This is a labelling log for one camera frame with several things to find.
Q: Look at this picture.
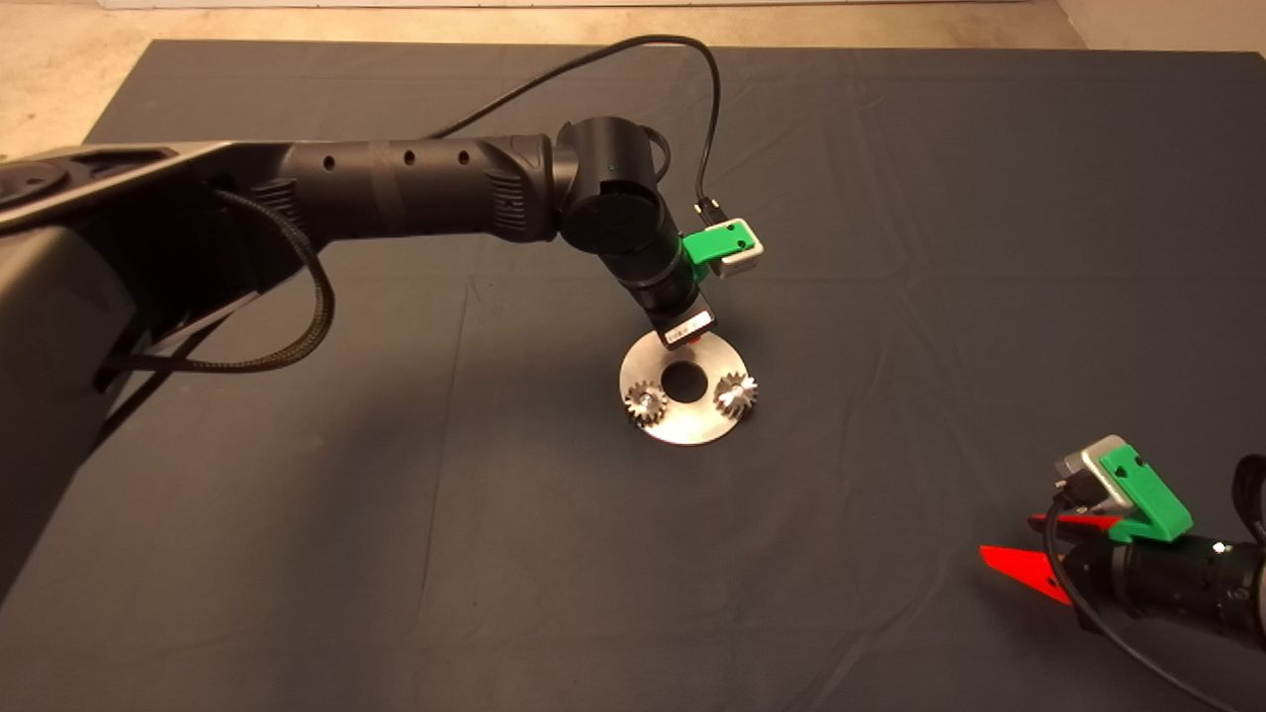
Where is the small steel planetary gear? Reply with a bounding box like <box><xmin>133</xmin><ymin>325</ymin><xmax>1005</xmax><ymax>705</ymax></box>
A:
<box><xmin>625</xmin><ymin>382</ymin><xmax>668</xmax><ymax>428</ymax></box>
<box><xmin>714</xmin><ymin>371</ymin><xmax>761</xmax><ymax>418</ymax></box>

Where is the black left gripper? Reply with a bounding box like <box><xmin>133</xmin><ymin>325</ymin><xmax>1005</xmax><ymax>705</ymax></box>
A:
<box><xmin>603</xmin><ymin>232</ymin><xmax>719</xmax><ymax>353</ymax></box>

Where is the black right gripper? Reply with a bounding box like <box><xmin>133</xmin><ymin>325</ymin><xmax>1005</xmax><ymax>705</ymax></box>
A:
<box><xmin>979</xmin><ymin>512</ymin><xmax>1259</xmax><ymax>646</ymax></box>

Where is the braided black harness loop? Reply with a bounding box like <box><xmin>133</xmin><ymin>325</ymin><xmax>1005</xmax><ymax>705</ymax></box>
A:
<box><xmin>99</xmin><ymin>188</ymin><xmax>336</xmax><ymax>376</ymax></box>

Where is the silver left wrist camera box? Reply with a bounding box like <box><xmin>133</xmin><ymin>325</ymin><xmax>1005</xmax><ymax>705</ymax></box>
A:
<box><xmin>720</xmin><ymin>219</ymin><xmax>768</xmax><ymax>280</ymax></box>

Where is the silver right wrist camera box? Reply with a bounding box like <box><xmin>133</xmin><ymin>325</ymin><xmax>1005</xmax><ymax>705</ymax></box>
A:
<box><xmin>1053</xmin><ymin>434</ymin><xmax>1134</xmax><ymax>508</ymax></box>

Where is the dark grey table cloth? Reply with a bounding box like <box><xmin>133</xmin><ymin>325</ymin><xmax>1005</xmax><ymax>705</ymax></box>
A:
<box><xmin>0</xmin><ymin>40</ymin><xmax>1266</xmax><ymax>712</ymax></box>

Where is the round metal carrier plate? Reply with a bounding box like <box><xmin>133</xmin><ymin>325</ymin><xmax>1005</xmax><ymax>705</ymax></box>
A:
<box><xmin>619</xmin><ymin>331</ymin><xmax>746</xmax><ymax>447</ymax></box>

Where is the braided black right wrist cable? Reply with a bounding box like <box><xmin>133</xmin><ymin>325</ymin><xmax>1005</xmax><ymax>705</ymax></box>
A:
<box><xmin>1231</xmin><ymin>454</ymin><xmax>1266</xmax><ymax>545</ymax></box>

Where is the braided black wrist cable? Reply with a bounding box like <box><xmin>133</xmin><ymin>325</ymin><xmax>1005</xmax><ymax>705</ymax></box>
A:
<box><xmin>1231</xmin><ymin>454</ymin><xmax>1266</xmax><ymax>545</ymax></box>
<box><xmin>641</xmin><ymin>125</ymin><xmax>673</xmax><ymax>186</ymax></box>

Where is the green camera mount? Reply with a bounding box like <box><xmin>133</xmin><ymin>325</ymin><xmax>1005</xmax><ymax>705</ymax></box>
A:
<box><xmin>682</xmin><ymin>222</ymin><xmax>759</xmax><ymax>282</ymax></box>
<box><xmin>1100</xmin><ymin>444</ymin><xmax>1196</xmax><ymax>544</ymax></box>

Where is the thin black left camera cable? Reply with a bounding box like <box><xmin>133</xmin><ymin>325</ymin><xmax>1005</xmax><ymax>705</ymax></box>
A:
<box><xmin>425</xmin><ymin>35</ymin><xmax>735</xmax><ymax>225</ymax></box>

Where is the braided black left wrist cable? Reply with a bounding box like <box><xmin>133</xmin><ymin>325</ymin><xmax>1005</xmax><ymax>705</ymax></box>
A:
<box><xmin>641</xmin><ymin>125</ymin><xmax>673</xmax><ymax>186</ymax></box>

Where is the green left camera mount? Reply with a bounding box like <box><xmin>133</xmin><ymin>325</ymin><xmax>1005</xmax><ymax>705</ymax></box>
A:
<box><xmin>682</xmin><ymin>222</ymin><xmax>759</xmax><ymax>282</ymax></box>

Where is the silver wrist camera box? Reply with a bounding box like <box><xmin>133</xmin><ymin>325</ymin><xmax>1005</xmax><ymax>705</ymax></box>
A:
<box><xmin>1053</xmin><ymin>434</ymin><xmax>1134</xmax><ymax>508</ymax></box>
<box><xmin>720</xmin><ymin>219</ymin><xmax>768</xmax><ymax>280</ymax></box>

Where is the green right camera mount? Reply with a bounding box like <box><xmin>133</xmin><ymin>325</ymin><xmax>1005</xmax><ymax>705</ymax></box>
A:
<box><xmin>1100</xmin><ymin>444</ymin><xmax>1196</xmax><ymax>544</ymax></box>

